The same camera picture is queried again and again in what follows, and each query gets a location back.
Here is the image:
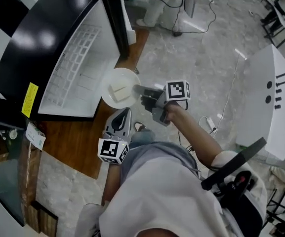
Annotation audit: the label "person's left forearm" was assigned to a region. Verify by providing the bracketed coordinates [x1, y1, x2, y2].
[101, 163, 122, 207]

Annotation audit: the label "white power strip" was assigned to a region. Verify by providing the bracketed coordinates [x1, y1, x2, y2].
[204, 117, 218, 131]

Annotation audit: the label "black shoulder strap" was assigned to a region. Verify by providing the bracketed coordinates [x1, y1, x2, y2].
[201, 137, 267, 191]

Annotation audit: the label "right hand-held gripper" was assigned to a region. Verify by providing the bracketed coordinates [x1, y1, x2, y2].
[132, 79, 191, 128]

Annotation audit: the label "black mini fridge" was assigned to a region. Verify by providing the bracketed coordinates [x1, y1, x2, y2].
[0, 0, 137, 122]

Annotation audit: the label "large white box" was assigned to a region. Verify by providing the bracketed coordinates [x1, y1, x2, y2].
[235, 44, 285, 161]

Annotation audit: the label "person's brown white shoe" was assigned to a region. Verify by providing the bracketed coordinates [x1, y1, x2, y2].
[133, 121, 148, 133]

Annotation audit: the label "white crumpled cloth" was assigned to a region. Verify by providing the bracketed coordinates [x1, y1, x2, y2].
[25, 122, 46, 151]

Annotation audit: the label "person's white shirt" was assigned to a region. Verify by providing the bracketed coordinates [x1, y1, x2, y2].
[75, 142, 268, 237]

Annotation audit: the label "white round plate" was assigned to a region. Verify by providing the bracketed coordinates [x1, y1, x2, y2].
[100, 67, 142, 109]

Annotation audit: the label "person's grey jeans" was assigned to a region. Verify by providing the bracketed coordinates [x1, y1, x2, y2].
[120, 128, 200, 180]

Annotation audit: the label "black floor cable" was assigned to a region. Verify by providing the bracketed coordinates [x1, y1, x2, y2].
[144, 0, 218, 38]

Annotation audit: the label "person's right forearm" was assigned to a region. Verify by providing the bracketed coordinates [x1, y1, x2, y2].
[166, 101, 224, 169]

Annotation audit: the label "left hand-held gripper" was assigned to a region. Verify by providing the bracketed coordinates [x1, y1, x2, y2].
[97, 107, 133, 165]

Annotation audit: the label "glass desk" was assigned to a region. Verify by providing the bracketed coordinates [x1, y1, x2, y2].
[0, 121, 27, 228]

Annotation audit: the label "white floor cable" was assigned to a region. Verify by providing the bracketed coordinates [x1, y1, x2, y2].
[198, 50, 242, 134]

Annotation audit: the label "black device with red button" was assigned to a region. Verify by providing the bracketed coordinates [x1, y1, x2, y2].
[218, 170, 257, 207]

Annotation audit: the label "wooden steps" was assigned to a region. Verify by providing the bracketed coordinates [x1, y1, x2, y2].
[30, 200, 59, 237]

